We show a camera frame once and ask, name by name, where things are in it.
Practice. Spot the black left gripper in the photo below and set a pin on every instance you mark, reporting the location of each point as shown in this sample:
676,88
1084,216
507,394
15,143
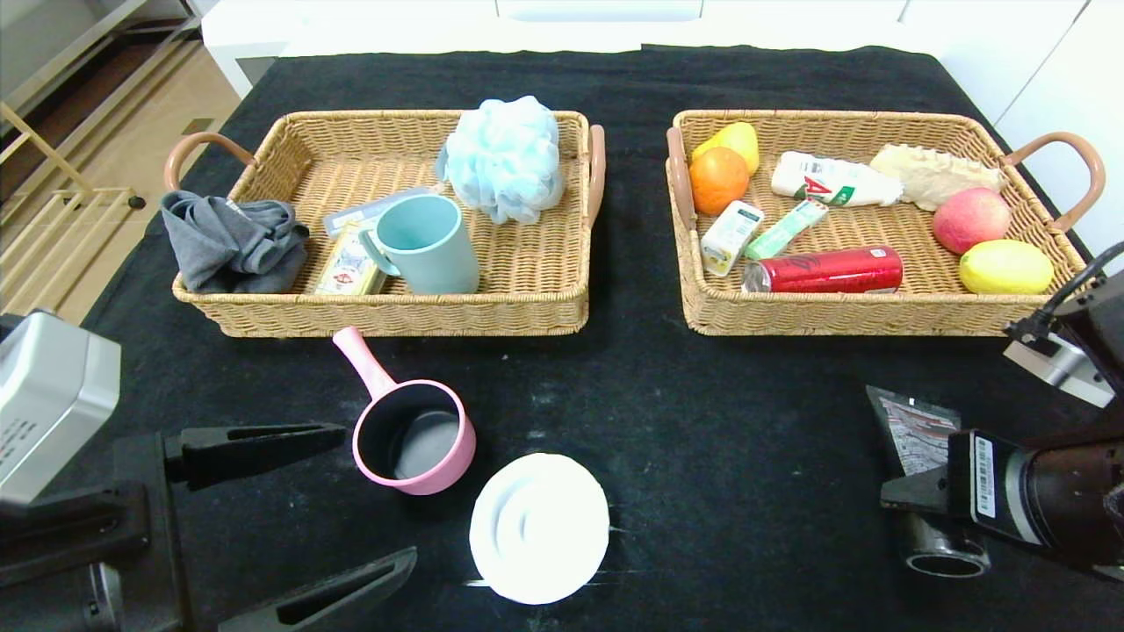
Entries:
140,518

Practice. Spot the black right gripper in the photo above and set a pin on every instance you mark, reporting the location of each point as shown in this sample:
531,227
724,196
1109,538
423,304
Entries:
982,477

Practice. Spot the black cosmetic tube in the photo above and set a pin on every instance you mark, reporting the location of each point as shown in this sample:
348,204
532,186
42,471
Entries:
913,430

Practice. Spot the red soda can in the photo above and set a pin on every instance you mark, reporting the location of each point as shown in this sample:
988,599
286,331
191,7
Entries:
825,270

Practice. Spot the red Hi-Chew candy pack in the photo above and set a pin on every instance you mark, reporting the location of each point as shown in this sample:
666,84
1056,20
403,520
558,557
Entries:
786,230

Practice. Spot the small white juice carton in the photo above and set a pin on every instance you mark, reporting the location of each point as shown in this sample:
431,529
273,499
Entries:
731,239

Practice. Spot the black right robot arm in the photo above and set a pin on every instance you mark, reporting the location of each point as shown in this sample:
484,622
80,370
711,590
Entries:
1071,491

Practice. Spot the wicker basket holding food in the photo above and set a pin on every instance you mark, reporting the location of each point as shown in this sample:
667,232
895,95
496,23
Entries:
878,312

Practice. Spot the wicker basket holding household items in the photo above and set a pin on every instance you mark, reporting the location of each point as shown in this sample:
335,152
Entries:
527,263

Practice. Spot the black tablecloth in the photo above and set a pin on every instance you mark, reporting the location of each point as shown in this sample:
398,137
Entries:
702,491

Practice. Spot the white round plate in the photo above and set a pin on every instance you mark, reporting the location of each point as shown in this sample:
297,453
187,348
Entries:
538,527

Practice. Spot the yellow lemon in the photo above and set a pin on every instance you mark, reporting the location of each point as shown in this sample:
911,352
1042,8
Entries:
1005,268

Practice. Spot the yellowish printed soap box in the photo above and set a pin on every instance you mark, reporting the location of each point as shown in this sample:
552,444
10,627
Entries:
345,266

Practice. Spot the red apple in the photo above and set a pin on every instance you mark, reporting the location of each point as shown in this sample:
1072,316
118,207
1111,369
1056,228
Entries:
970,219

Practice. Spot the teal ceramic mug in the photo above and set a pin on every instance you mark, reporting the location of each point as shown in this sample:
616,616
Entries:
437,262

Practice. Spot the grey crumpled cloth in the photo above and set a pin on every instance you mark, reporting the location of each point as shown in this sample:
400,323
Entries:
226,244

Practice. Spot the white yogurt drink bottle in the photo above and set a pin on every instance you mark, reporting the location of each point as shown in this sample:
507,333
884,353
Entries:
834,181

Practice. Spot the orange fruit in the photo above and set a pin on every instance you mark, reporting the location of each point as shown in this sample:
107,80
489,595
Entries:
718,178

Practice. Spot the yellow mango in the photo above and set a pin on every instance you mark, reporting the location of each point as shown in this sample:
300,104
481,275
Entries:
742,139

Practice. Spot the light blue bath loofah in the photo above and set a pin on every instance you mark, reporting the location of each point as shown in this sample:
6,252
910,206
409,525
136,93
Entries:
503,156

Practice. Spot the wooden rack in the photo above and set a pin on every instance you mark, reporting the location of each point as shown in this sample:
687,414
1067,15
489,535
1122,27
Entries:
39,140

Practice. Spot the white bench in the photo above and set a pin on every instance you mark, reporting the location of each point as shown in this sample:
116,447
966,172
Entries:
246,35

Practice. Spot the low wooden shelf unit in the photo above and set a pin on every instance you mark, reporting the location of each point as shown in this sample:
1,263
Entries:
53,35

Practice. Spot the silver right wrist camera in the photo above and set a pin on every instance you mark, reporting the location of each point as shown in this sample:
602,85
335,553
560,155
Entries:
1054,364

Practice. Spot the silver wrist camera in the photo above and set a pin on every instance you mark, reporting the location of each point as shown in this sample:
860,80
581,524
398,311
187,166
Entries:
48,404
1054,364

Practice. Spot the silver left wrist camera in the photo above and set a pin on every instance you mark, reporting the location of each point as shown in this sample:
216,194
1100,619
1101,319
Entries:
48,404

